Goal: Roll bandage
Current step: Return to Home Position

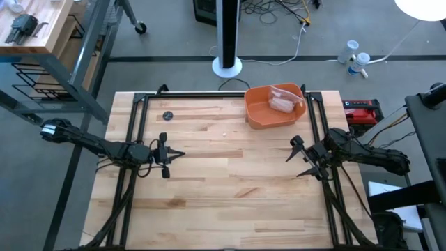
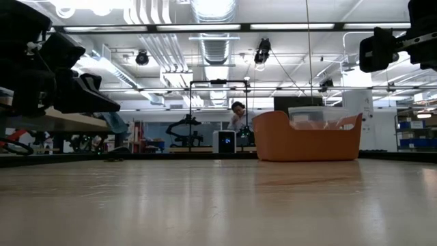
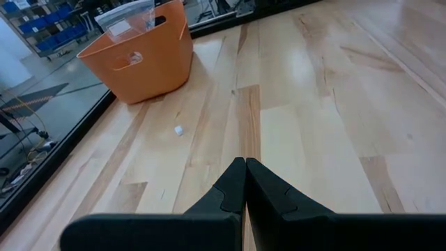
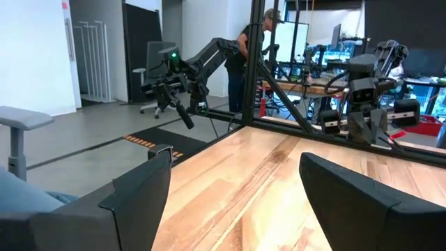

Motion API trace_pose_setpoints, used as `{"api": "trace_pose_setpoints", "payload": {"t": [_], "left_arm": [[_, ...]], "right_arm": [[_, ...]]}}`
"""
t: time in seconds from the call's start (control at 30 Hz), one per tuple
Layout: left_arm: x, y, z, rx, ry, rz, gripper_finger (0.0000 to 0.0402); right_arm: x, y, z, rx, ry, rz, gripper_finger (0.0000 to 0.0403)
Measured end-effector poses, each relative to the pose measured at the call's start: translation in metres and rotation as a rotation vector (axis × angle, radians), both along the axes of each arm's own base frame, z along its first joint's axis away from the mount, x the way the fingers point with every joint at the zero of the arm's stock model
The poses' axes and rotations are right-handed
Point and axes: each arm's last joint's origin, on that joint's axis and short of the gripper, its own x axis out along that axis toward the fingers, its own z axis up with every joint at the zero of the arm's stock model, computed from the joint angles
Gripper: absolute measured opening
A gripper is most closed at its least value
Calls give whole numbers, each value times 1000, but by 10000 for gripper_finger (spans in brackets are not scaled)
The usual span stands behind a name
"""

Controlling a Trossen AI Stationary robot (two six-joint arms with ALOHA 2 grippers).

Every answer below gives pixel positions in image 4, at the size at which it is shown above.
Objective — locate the bright monitor screen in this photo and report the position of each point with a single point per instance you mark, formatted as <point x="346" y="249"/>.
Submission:
<point x="289" y="42"/>

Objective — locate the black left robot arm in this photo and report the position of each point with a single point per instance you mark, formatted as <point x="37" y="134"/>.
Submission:
<point x="364" y="64"/>

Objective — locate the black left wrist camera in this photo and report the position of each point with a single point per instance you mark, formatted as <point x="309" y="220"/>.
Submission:
<point x="362" y="91"/>

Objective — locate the grey office chair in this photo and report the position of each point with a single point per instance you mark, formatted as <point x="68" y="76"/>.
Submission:
<point x="157" y="59"/>

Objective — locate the black table frame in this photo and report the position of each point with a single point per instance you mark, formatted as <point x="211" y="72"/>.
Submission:
<point x="252" y="69"/>

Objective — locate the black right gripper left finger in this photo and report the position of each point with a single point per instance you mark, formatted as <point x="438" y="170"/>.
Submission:
<point x="104" y="223"/>

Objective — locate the black robot arm green light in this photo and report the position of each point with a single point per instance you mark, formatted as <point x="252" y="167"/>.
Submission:
<point x="202" y="62"/>

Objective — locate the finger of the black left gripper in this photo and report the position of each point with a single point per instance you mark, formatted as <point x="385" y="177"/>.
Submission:
<point x="379" y="122"/>
<point x="359" y="129"/>

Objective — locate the wooden desk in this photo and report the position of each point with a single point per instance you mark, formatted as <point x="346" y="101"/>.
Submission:
<point x="313" y="89"/>

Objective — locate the grey padded armrest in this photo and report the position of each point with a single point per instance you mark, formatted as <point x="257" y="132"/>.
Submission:
<point x="21" y="118"/>

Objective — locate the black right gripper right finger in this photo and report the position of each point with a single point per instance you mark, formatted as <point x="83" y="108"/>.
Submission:
<point x="366" y="216"/>

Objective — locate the red canister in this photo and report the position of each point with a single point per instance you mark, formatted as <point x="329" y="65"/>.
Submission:
<point x="262" y="106"/>

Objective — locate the black upright panel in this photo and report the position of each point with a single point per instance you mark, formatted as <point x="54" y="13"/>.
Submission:
<point x="139" y="52"/>

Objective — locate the white metal rack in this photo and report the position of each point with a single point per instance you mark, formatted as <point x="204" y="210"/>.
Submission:
<point x="94" y="62"/>

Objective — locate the black orange striped floor mat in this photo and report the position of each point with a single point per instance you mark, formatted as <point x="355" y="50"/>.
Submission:
<point x="167" y="139"/>

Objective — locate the person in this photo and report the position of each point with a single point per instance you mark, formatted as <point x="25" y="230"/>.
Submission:
<point x="237" y="69"/>

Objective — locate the red plastic bin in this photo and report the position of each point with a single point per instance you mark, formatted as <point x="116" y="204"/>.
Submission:
<point x="423" y="125"/>

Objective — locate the blue grey seat cushion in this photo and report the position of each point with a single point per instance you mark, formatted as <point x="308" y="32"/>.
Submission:
<point x="21" y="195"/>

